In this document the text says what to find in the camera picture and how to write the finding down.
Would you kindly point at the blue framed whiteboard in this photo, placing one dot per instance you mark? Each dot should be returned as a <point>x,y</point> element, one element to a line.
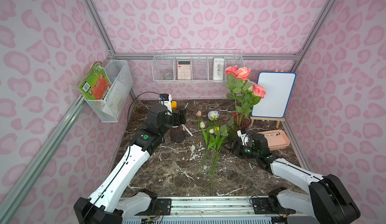
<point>273,94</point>

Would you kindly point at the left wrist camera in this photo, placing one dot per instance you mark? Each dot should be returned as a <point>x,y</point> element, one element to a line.
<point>166,99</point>

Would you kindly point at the pink plastic tray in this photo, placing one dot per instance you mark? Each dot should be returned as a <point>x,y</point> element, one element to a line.
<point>277,142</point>

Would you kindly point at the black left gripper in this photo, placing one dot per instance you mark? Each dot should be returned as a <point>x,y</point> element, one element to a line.
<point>180,117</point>

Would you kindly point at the white remote control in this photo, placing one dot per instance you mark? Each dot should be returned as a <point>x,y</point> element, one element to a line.
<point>218,69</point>

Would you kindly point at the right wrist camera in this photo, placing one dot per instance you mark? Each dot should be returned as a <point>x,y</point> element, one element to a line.
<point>244,136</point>

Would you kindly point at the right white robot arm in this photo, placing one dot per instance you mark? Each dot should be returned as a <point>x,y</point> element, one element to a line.
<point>325,198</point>

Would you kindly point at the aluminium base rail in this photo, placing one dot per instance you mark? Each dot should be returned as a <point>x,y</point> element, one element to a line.
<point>221,210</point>

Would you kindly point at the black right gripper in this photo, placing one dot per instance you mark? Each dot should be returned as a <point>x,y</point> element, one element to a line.
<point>237,147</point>

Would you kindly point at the pink calculator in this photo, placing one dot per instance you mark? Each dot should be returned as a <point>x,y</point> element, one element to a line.
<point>184,70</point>

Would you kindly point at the left red glass vase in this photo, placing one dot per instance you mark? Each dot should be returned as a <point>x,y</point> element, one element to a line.
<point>177,134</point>

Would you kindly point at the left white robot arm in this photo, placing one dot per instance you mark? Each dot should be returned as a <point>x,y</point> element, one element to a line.
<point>104,205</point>

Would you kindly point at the pink artificial rose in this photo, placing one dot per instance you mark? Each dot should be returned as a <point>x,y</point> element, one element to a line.
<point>231,76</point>
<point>242,78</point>

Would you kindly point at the orange artificial tulip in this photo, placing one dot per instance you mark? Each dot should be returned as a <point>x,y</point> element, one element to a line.
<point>173,105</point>

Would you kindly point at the white artificial tulip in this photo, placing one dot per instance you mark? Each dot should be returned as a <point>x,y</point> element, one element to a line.
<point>213,147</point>
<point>206,135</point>

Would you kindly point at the red glass vase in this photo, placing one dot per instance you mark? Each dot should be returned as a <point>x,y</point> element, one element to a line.
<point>177,134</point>
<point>236,123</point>

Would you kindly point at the black white whiteboard marker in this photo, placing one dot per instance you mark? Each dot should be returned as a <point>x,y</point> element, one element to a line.
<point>272,134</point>

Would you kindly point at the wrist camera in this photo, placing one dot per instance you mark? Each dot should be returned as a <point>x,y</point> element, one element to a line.
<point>166,99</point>
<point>244,136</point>

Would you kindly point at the white artificial rose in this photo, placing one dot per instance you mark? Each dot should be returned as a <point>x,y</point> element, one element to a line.
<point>250,85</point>
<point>222,135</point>

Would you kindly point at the right red glass vase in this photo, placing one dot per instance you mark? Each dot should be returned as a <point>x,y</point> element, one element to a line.
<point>236,123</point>

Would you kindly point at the white mesh side basket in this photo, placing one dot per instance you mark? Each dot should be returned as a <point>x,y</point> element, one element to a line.
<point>110,109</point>

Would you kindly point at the white wire wall basket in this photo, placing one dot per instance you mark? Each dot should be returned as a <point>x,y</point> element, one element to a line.
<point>164,65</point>

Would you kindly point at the pink artificial tulip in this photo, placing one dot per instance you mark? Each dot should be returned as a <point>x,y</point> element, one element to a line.
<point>199,115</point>

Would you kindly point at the green red book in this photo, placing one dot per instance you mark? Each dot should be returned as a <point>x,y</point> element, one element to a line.
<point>96,84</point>

